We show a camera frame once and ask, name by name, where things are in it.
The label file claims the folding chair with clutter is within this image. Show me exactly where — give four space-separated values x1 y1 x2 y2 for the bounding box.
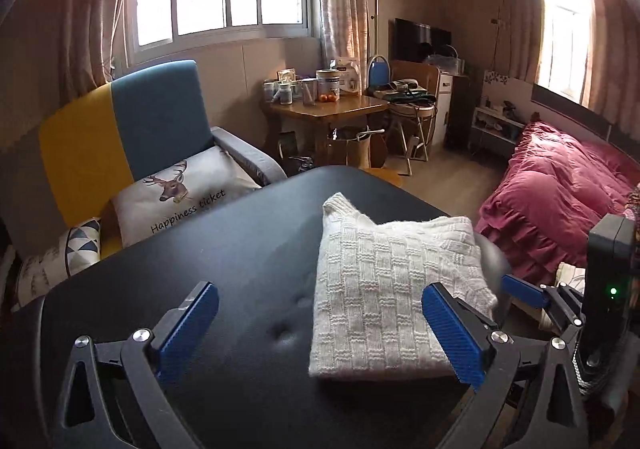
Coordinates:
367 79 437 176

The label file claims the cream knitted sweater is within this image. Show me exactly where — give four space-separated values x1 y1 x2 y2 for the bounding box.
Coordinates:
308 192 498 381

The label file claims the blue yellow grey armchair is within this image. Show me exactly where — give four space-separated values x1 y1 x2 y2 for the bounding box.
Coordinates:
37 60 286 258

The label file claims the white cabinet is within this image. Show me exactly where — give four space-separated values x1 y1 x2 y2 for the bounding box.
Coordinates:
432 72 454 147

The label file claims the blue chair back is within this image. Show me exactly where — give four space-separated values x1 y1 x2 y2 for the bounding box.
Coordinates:
368 55 392 91

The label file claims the black television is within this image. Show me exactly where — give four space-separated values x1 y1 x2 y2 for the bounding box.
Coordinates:
393 18 454 62

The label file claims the woven basket bag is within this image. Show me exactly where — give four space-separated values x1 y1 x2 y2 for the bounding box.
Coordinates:
328 126 385 169

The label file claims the round wooden stool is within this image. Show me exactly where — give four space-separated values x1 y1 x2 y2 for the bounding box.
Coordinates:
363 168 402 188

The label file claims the black leather ottoman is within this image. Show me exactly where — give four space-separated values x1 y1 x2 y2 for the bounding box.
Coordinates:
14 164 514 449

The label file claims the wooden table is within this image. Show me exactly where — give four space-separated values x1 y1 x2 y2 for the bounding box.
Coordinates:
259 95 388 166

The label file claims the large white tin can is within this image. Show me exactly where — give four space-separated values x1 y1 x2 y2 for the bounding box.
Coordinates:
316 69 341 101

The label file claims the low white shelf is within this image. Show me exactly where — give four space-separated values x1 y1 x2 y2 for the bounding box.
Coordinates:
469 107 525 160

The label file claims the pink ruffled bed quilt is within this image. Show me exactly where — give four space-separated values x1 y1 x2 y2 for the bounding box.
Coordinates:
475 122 639 284

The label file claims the geometric pattern pillow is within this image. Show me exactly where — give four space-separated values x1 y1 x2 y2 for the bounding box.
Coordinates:
14 217 104 307

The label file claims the white deer print pillow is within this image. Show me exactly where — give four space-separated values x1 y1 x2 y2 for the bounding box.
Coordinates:
113 146 260 247

